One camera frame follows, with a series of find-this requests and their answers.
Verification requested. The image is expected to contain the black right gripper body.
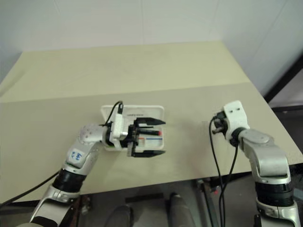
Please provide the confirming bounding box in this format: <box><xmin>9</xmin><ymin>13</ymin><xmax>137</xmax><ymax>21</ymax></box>
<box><xmin>212</xmin><ymin>111</ymin><xmax>229</xmax><ymax>136</ymax></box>

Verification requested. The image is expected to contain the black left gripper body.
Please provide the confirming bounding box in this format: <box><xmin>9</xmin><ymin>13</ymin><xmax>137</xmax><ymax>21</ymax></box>
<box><xmin>127</xmin><ymin>119</ymin><xmax>143</xmax><ymax>157</ymax></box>

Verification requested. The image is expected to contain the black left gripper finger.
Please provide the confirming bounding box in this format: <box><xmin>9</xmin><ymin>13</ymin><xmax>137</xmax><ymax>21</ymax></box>
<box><xmin>136</xmin><ymin>117</ymin><xmax>166</xmax><ymax>126</ymax></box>
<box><xmin>131</xmin><ymin>149</ymin><xmax>166</xmax><ymax>158</ymax></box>

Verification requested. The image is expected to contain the red capped black marker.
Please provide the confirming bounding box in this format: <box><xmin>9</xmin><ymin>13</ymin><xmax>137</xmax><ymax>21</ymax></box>
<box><xmin>139</xmin><ymin>129</ymin><xmax>163</xmax><ymax>137</ymax></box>

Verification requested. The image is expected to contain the white plastic pencil case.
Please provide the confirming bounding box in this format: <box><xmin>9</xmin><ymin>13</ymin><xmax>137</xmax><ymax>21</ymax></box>
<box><xmin>100</xmin><ymin>105</ymin><xmax>166</xmax><ymax>152</ymax></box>

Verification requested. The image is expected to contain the black flat bar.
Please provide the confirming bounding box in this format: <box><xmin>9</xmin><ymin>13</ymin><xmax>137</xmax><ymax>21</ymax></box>
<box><xmin>125</xmin><ymin>193</ymin><xmax>164</xmax><ymax>203</ymax></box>

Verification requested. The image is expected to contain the dark rounded shape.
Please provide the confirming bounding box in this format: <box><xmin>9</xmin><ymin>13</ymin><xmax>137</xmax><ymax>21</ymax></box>
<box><xmin>110</xmin><ymin>205</ymin><xmax>133</xmax><ymax>227</ymax></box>
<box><xmin>169</xmin><ymin>192</ymin><xmax>193</xmax><ymax>227</ymax></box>

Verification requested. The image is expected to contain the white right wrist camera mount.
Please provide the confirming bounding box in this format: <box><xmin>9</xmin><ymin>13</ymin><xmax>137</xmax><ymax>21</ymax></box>
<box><xmin>223</xmin><ymin>100</ymin><xmax>250</xmax><ymax>140</ymax></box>

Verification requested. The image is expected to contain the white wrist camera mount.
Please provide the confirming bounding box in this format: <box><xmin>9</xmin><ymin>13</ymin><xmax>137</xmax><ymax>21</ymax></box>
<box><xmin>110</xmin><ymin>114</ymin><xmax>130</xmax><ymax>148</ymax></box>
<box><xmin>223</xmin><ymin>100</ymin><xmax>250</xmax><ymax>140</ymax></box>

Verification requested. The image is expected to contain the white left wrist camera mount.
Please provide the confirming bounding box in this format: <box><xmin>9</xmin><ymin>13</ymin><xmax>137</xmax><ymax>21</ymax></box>
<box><xmin>110</xmin><ymin>114</ymin><xmax>130</xmax><ymax>148</ymax></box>

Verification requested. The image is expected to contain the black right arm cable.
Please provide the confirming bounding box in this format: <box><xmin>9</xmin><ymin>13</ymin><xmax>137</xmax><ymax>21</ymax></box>
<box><xmin>209</xmin><ymin>117</ymin><xmax>239</xmax><ymax>227</ymax></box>

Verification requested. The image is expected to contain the black metal frame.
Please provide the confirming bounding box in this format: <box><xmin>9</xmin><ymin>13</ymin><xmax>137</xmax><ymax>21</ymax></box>
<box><xmin>264</xmin><ymin>55</ymin><xmax>303</xmax><ymax>110</ymax></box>

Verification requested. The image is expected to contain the metal table frame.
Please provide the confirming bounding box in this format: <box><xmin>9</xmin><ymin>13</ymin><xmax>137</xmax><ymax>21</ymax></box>
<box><xmin>79</xmin><ymin>178</ymin><xmax>223</xmax><ymax>227</ymax></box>

